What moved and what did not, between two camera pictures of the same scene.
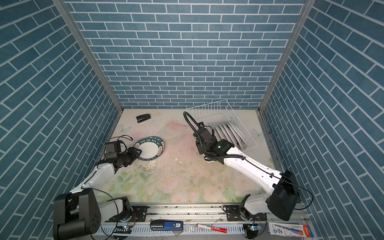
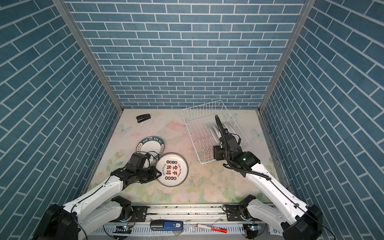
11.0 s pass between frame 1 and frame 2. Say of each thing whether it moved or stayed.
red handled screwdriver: stayed
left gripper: moved
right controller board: stayed
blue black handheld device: stayed
